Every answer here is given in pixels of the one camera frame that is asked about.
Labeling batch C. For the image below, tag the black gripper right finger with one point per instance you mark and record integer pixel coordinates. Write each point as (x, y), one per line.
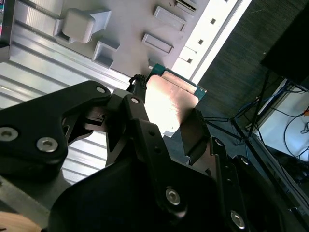
(195, 135)

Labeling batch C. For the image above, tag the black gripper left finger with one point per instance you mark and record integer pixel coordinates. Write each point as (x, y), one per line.
(31, 135)

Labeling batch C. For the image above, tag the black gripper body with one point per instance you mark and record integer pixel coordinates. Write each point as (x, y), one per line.
(108, 205)

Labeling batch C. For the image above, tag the silver CPU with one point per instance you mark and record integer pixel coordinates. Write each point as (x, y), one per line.
(169, 101)

